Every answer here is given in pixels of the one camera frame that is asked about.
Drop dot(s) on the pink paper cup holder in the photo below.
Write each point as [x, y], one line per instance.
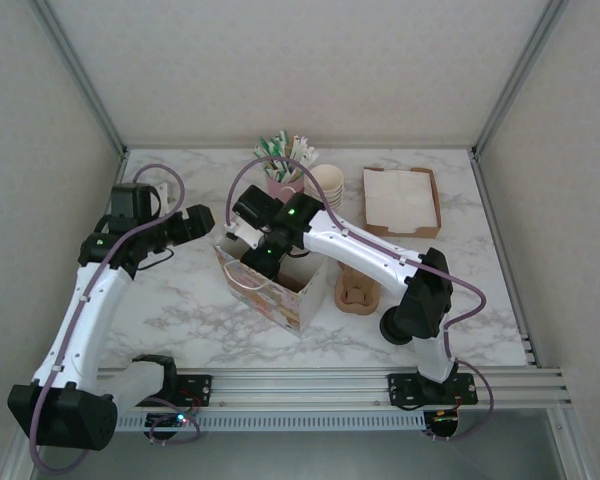
[275, 187]

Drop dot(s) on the printed paper gift bag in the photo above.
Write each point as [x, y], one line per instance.
[280, 305]

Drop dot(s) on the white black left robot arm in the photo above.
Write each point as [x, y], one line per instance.
[90, 310]

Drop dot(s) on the white paper cup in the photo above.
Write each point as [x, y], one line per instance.
[330, 175]
[337, 190]
[337, 195]
[337, 200]
[337, 205]

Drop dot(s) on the brown sugar stick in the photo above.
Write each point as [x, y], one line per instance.
[295, 150]

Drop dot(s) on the green white sugar stick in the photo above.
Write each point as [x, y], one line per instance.
[262, 152]
[281, 145]

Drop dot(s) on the brown cardboard napkin tray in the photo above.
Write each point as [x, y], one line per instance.
[405, 233]

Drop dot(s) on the black plastic cup lid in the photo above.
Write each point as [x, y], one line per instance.
[391, 332]

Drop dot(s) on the small electronics board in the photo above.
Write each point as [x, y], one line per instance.
[167, 420]
[445, 417]

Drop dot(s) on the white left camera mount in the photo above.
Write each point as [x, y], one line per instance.
[163, 196]

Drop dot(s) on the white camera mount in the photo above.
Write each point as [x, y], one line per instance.
[163, 196]
[245, 235]

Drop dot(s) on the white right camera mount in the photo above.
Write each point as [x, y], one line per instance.
[245, 235]

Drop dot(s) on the aluminium table edge rail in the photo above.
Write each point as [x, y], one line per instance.
[122, 167]
[502, 250]

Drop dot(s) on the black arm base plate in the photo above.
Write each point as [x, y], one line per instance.
[200, 385]
[402, 390]

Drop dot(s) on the aluminium frame post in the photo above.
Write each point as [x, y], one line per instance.
[520, 75]
[80, 80]

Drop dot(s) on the aluminium mounting rail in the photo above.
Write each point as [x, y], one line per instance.
[300, 387]

